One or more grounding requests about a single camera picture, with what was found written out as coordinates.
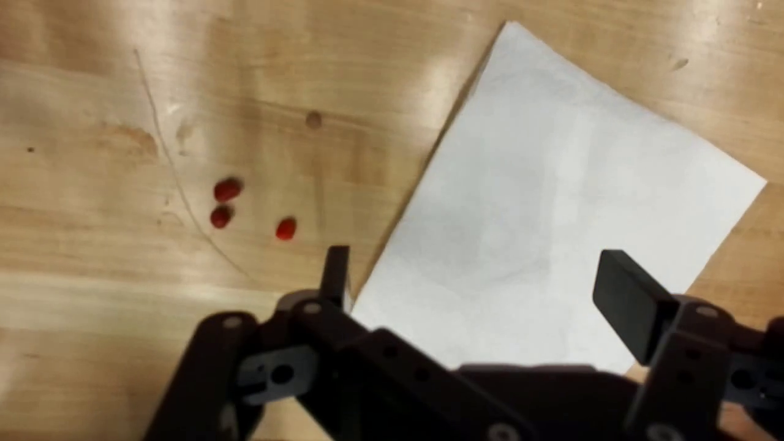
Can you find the white paper napkin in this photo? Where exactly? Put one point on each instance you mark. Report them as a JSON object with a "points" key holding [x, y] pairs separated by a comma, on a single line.
{"points": [[529, 205]]}

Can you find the small red bean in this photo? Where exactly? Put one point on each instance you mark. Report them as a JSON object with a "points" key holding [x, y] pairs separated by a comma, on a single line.
{"points": [[227, 189], [285, 228], [220, 216]]}

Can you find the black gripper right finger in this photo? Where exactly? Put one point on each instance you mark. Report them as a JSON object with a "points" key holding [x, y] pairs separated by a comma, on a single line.
{"points": [[700, 369]]}

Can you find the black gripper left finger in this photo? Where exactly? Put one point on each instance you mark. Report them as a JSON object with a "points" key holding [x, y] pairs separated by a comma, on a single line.
{"points": [[327, 384]]}

